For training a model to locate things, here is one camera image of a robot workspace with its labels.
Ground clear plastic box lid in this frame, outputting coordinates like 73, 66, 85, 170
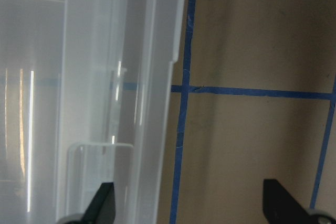
1, 0, 185, 223

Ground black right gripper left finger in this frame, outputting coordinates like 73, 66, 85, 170
81, 182, 116, 224

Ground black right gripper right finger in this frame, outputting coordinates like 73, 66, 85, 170
263, 179, 314, 223

